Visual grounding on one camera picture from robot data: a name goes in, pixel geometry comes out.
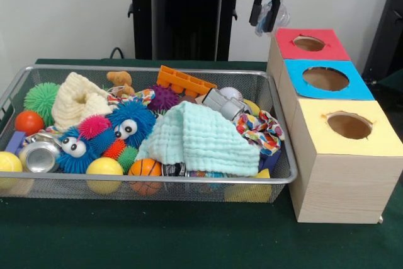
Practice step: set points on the clear crinkled plastic bag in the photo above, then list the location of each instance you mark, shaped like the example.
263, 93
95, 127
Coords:
283, 17

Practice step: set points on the mint muslin cloth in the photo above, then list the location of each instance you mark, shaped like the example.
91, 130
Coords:
201, 143

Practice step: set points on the silver mesh bin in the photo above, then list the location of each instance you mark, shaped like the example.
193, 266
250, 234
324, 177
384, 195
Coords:
277, 155

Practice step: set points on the wooden three-hole box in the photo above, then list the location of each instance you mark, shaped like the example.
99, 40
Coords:
340, 187

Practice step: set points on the orange plastic tray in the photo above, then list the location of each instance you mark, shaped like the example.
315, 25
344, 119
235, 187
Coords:
182, 81

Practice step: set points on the polka dot crumpled wrapper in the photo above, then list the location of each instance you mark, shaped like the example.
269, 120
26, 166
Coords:
261, 130

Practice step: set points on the black chair back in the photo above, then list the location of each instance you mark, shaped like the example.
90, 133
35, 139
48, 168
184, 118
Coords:
388, 29

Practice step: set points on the blue spiky toy with eyes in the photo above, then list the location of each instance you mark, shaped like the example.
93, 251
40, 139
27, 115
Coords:
129, 121
75, 152

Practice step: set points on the small basketball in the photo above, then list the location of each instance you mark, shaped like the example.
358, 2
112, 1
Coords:
145, 168

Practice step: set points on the cream muslin cloth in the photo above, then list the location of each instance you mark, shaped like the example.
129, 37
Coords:
78, 102

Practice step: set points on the yellow ball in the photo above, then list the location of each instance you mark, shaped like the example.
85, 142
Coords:
104, 168

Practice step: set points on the dark green tablecloth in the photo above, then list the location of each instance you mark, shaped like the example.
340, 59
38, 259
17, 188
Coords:
189, 237

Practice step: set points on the large green spiky ball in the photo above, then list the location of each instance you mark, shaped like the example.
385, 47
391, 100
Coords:
41, 99

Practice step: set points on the crushed silver drink can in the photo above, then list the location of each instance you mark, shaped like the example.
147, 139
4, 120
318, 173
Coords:
39, 157

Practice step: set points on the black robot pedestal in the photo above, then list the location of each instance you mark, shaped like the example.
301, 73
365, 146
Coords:
189, 14

